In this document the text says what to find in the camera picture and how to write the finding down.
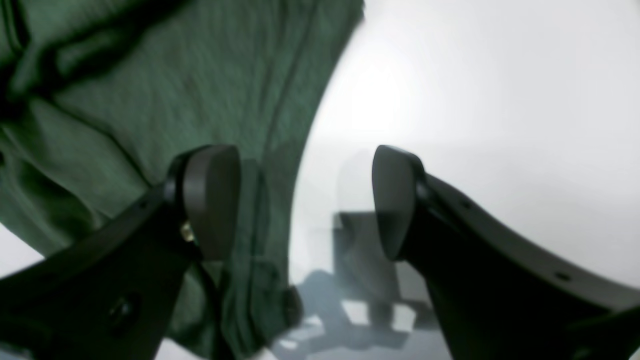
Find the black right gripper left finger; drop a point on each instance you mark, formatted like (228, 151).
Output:
(111, 296)

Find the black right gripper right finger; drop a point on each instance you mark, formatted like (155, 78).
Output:
(495, 294)

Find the dark green long-sleeve shirt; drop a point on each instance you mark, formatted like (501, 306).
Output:
(99, 96)

